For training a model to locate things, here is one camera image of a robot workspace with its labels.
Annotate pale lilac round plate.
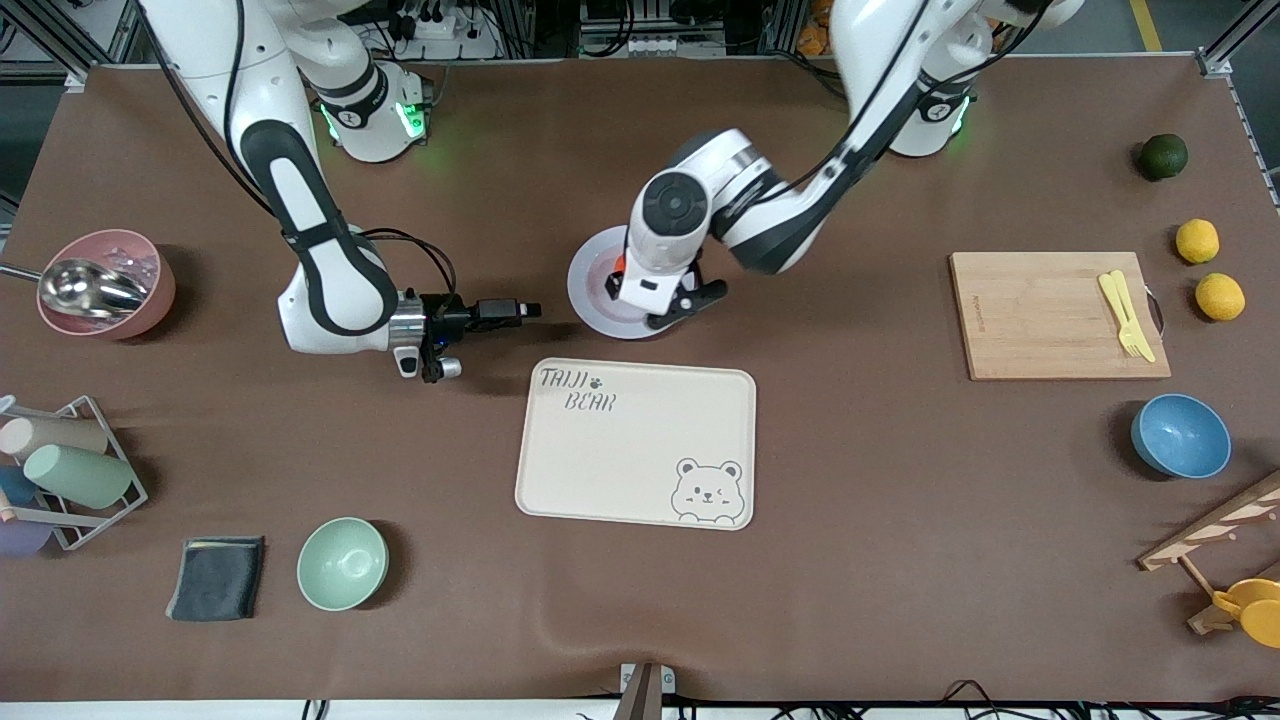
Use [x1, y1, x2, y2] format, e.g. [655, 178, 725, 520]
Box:
[567, 225, 701, 341]

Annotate cream tray with bear print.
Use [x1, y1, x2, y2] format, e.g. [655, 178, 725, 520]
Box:
[515, 357, 758, 531]

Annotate long white power strip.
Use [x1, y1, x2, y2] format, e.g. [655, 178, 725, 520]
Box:
[600, 35, 697, 57]

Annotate pale green bowl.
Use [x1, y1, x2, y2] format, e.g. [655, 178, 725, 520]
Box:
[297, 517, 389, 612]

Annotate pink bowl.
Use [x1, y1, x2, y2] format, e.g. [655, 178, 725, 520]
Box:
[37, 229, 177, 341]

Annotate dark grey folded cloth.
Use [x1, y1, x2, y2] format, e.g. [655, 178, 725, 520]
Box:
[165, 536, 266, 623]

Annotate wooden cutting board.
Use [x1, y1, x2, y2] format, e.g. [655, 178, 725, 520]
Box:
[949, 251, 1172, 382]

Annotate metal scoop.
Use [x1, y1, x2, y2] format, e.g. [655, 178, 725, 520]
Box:
[0, 258, 151, 321]

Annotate mint green cup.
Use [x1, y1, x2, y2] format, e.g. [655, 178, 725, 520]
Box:
[23, 443, 134, 509]

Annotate beige cup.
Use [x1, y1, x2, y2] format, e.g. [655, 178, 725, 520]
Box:
[0, 415, 109, 461]

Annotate yellow plastic fork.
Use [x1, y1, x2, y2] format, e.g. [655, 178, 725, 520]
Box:
[1098, 272, 1144, 359]

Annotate yellow plastic knife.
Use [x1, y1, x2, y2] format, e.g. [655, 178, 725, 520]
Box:
[1110, 270, 1157, 364]

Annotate purple cup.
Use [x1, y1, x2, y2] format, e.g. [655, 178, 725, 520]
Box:
[0, 520, 53, 558]

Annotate dark green round fruit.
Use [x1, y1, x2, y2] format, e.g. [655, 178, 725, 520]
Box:
[1138, 133, 1190, 182]

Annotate small yellow lemon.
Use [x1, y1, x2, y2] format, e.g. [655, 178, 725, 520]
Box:
[1175, 219, 1221, 265]

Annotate blue bowl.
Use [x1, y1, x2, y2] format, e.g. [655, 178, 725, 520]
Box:
[1131, 393, 1233, 480]

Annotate large yellow lemon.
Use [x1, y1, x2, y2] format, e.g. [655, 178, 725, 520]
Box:
[1195, 272, 1247, 322]

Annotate wooden peg drying rack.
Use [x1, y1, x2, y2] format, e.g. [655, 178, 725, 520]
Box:
[1138, 470, 1280, 636]

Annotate yellow cup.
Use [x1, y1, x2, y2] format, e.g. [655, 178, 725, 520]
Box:
[1212, 578, 1280, 649]

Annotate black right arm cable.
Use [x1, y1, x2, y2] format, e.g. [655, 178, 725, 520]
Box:
[135, 0, 457, 301]

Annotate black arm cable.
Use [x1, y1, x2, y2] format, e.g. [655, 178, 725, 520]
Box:
[770, 0, 1051, 201]
[135, 0, 457, 301]

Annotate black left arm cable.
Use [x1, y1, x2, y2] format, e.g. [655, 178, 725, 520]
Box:
[770, 0, 1051, 201]

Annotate grey wire cup rack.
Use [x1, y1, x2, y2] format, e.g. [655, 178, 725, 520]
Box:
[0, 395, 149, 551]

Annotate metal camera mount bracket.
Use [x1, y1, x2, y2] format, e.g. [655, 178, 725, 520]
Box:
[615, 662, 676, 720]

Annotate black cable bundle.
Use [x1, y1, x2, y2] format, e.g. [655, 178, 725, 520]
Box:
[940, 680, 1280, 720]

